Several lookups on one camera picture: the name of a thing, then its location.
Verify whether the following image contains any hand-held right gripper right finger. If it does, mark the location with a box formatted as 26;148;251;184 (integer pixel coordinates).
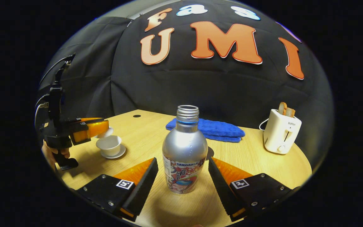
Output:
208;157;300;222

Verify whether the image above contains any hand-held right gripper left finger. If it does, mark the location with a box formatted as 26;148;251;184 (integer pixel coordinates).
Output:
74;158;159;222

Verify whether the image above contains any white teacup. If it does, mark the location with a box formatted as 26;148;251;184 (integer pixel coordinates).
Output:
96;135;122;157

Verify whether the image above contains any silver water bottle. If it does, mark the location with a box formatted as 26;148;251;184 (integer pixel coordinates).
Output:
162;105;208;194

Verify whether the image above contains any white saucer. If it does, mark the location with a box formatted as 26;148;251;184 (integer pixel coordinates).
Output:
100;144;126;159

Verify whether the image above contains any blue towel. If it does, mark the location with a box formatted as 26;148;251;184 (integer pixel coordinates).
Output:
165;118;245;143

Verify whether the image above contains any white toaster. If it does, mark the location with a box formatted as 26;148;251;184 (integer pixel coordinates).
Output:
263;109;302;154

